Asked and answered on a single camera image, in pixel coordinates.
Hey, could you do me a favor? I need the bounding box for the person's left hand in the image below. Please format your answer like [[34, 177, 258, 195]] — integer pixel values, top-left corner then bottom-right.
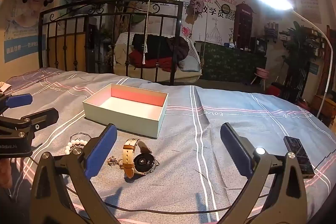
[[0, 157, 13, 188]]

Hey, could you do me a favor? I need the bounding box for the white pearl bracelet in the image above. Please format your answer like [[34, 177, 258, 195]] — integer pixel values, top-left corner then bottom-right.
[[65, 139, 88, 155]]

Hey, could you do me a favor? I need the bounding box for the green potted plant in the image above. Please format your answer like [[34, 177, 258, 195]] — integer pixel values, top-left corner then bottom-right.
[[280, 21, 324, 75]]

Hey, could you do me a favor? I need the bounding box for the white wicker hanging chair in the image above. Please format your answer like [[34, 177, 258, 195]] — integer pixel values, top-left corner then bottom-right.
[[113, 32, 204, 83]]

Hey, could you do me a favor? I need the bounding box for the red garment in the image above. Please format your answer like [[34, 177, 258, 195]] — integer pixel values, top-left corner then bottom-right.
[[128, 51, 182, 73]]

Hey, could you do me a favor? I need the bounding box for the grey-blue cushion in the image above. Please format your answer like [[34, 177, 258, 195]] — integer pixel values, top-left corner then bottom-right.
[[178, 55, 202, 73]]

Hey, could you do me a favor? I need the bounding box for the cream cushion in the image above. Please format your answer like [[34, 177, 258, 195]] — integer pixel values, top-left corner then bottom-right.
[[115, 32, 135, 69]]

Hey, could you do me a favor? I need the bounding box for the grey-blue striped bedsheet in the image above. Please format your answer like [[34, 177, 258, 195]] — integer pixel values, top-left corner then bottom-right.
[[0, 67, 336, 224]]

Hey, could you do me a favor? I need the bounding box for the pale green cardboard box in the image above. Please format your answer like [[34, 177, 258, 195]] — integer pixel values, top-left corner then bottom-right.
[[82, 83, 169, 139]]

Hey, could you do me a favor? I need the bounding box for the gold flower brooch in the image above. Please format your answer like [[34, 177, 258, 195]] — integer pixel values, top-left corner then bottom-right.
[[106, 155, 124, 168]]

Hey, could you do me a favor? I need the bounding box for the blue and white wall poster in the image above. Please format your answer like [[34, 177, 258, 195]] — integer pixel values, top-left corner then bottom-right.
[[4, 0, 46, 64]]

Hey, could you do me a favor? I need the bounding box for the black rectangular device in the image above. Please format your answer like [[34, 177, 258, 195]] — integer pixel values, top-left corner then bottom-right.
[[283, 135, 315, 180]]

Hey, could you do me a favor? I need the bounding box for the red phone booth cabinet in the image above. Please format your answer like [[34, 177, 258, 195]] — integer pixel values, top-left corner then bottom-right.
[[234, 3, 256, 50]]

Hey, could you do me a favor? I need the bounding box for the green patterned counter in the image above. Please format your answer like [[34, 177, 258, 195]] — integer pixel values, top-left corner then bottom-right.
[[202, 42, 267, 83]]

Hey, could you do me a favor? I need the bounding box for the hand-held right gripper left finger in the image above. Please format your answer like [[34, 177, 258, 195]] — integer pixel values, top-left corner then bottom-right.
[[29, 123, 121, 224]]

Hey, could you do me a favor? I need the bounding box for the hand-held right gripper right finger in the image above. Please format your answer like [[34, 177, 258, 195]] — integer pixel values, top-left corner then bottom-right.
[[218, 122, 308, 224]]

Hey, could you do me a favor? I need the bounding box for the white tassel cord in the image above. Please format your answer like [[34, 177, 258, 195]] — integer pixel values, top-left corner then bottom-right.
[[142, 0, 152, 65]]

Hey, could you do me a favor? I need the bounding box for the black garment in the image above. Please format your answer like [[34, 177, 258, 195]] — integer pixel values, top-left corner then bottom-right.
[[131, 34, 190, 62]]

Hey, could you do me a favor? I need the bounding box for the swing rope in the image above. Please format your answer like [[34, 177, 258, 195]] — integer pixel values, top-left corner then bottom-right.
[[201, 0, 211, 67]]

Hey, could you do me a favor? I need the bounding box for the black iron bed frame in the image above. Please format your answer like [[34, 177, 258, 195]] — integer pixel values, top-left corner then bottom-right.
[[39, 0, 183, 86]]

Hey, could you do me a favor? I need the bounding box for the tan strap wristwatch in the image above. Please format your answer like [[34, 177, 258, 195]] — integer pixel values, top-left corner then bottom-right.
[[122, 138, 159, 177]]

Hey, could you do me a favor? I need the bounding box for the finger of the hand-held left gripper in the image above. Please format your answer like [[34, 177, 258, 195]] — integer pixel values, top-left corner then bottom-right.
[[0, 93, 33, 115], [0, 108, 59, 136]]

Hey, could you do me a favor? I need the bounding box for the black cable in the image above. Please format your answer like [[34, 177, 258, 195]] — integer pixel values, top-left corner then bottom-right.
[[63, 183, 269, 214]]

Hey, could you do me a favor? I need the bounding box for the pink stool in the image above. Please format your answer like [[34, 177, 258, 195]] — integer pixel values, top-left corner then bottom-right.
[[251, 67, 270, 90]]

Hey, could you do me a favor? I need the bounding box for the white cloth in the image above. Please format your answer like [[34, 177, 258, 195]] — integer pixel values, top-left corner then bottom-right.
[[0, 81, 12, 94]]

